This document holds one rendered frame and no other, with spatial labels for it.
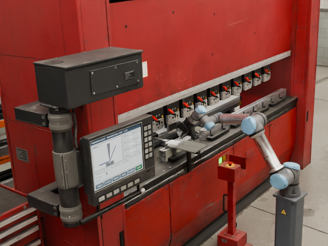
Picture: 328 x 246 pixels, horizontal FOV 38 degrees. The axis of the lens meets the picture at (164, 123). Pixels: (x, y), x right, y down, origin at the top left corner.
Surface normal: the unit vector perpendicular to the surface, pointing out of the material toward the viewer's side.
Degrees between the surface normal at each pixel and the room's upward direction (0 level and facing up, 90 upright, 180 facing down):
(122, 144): 90
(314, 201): 0
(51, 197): 0
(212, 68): 90
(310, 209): 0
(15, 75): 90
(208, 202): 90
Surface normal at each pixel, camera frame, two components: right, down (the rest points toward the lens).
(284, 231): -0.69, 0.26
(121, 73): 0.75, 0.18
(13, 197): -0.04, -0.95
